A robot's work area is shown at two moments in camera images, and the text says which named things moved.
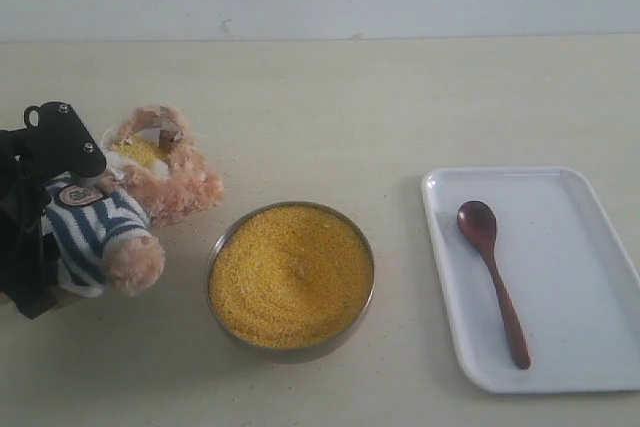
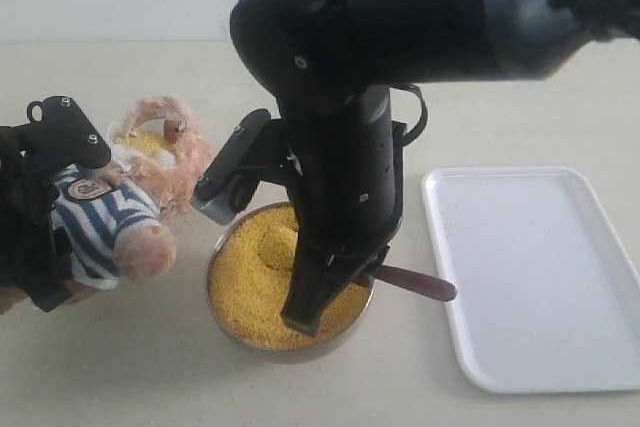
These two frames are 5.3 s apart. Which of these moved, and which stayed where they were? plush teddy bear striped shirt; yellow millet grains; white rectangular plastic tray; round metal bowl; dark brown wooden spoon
Moved: plush teddy bear striped shirt; dark brown wooden spoon
Stayed: yellow millet grains; white rectangular plastic tray; round metal bowl
